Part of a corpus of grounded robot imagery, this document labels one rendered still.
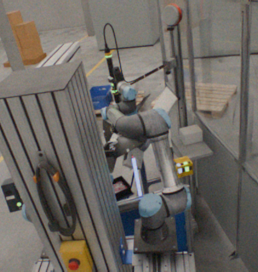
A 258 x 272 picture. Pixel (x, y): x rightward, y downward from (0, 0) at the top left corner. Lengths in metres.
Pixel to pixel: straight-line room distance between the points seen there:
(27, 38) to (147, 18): 3.76
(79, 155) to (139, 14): 8.35
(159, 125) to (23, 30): 8.80
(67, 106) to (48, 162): 0.20
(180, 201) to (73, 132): 0.82
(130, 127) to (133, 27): 7.92
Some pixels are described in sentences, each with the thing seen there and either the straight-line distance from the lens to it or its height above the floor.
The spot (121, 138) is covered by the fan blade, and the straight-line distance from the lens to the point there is 2.16.
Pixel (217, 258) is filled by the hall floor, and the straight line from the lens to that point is 2.84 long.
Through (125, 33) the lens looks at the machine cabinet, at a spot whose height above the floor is 0.48.
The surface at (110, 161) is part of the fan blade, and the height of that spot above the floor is 0.99.
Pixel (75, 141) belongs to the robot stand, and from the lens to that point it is 0.86.
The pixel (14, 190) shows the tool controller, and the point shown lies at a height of 1.21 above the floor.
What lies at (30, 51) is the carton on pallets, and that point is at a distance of 10.10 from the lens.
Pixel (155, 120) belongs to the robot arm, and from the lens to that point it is 1.42.
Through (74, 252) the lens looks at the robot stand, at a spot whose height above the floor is 1.46.
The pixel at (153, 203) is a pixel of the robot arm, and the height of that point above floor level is 1.27.
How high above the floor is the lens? 2.28
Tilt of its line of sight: 29 degrees down
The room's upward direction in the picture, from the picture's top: 11 degrees counter-clockwise
